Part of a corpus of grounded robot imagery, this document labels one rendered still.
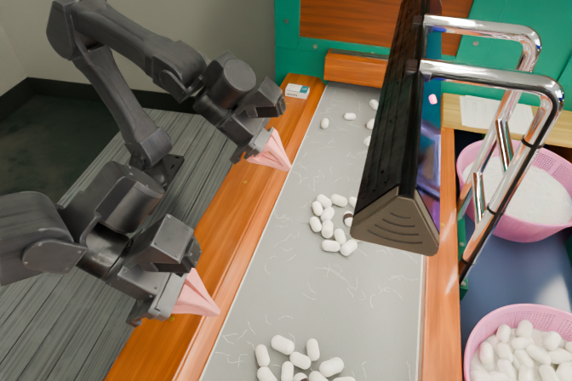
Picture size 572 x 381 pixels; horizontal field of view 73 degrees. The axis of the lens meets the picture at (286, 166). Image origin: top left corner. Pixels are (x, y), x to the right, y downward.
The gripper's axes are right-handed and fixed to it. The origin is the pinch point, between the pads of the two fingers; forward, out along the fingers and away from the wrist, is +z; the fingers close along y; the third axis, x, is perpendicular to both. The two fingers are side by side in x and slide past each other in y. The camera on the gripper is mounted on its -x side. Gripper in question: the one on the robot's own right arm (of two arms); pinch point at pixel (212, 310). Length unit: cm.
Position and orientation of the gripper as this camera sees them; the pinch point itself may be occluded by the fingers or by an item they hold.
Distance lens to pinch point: 56.4
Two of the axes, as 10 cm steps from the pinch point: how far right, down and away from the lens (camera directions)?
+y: 1.8, -6.8, 7.2
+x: -6.6, 4.6, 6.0
